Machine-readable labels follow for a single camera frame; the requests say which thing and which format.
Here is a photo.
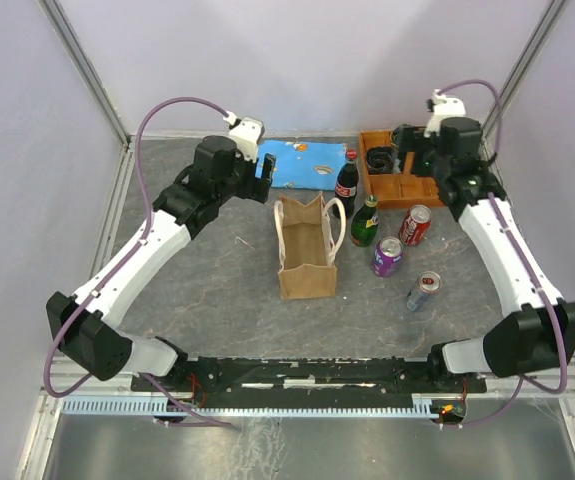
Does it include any green glass bottle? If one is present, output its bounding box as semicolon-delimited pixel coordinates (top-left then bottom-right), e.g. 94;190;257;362
351;194;379;247

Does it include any watermelon print canvas bag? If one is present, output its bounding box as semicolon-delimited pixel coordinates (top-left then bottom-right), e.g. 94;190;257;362
273;194;347;300

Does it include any light blue cable duct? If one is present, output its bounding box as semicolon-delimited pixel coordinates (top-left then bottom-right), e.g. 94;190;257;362
61;395;464;420

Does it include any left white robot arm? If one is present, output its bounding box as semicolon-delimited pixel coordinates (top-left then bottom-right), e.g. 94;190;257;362
46;136;276;390

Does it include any dark rolled sock left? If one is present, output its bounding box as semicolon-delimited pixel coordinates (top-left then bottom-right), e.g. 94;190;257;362
366;146;396;175

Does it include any purple soda can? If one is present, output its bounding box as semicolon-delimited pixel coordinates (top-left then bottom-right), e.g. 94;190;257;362
371;237;403;278

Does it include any silver blue energy can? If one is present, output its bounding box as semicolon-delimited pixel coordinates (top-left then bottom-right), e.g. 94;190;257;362
406;271;442;311

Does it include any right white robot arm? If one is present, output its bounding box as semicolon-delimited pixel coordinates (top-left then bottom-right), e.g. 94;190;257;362
391;117;575;391

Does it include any glass cola bottle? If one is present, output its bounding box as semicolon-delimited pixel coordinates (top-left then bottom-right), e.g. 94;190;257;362
334;148;359;219

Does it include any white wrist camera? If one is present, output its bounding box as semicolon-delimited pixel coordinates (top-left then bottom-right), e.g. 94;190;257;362
224;111;265;163
424;89;466;138

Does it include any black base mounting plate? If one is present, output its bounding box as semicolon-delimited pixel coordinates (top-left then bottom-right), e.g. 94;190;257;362
155;357;487;408

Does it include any red cola can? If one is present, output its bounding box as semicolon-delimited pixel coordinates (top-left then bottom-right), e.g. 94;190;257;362
399;204;432;246

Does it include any orange wooden divided tray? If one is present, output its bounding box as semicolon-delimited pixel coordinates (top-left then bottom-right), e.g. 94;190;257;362
358;130;444;209

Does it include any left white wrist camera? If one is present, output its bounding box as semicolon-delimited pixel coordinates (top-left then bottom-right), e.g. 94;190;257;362
224;111;265;163

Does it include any blue patterned cloth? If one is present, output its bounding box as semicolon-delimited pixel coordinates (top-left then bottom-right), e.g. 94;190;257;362
256;140;347;191

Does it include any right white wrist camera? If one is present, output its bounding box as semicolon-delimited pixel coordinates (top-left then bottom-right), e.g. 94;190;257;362
424;89;466;138

